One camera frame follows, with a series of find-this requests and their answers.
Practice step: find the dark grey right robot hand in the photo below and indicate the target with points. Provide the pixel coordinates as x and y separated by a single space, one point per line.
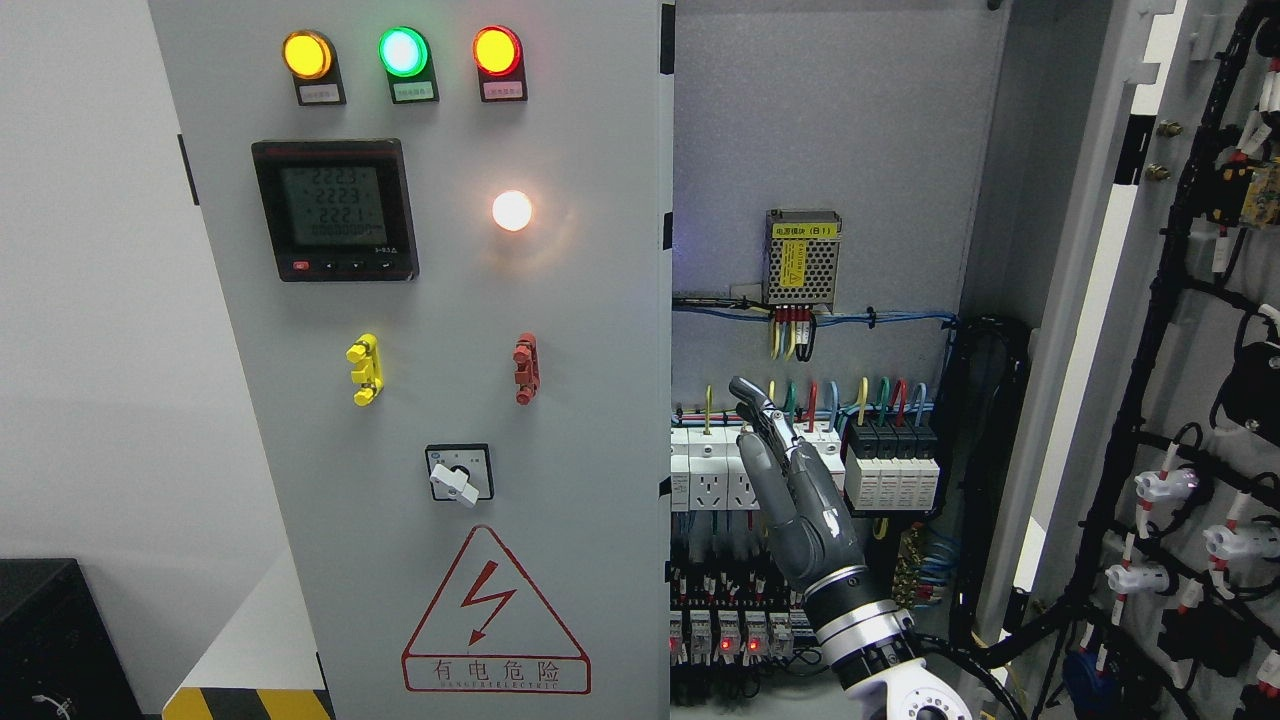
810 530

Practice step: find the grey cabinet door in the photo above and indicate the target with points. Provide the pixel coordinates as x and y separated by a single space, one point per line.
576 473
1129 222

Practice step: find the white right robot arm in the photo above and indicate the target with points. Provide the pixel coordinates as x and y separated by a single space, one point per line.
870 645

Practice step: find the black surge protector modules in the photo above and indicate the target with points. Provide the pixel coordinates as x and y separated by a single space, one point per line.
891 470

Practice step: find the relay row with red leds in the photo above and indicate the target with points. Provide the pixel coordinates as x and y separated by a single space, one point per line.
722 637

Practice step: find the metal mesh power supply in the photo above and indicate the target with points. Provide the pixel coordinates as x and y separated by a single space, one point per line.
801 257

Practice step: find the red terminal connector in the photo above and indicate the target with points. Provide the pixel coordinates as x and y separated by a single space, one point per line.
527 375

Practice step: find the red electric warning sticker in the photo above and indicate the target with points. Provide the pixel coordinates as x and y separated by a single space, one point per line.
489 629

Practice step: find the white glowing indicator lamp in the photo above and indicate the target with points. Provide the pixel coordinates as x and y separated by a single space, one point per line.
512 210

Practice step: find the yellow terminal connector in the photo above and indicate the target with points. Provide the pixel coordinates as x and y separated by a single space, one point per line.
365 373

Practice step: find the red indicator lamp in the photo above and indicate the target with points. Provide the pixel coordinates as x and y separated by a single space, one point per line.
499 59

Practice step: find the black digital power meter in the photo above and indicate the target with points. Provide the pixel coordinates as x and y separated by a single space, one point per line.
337 210

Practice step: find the green indicator lamp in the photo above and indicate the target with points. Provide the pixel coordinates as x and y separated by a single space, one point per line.
408 61

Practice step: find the yellow indicator lamp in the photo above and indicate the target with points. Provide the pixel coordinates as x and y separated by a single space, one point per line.
313 63

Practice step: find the black box lower left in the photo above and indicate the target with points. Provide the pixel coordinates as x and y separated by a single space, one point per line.
57 660

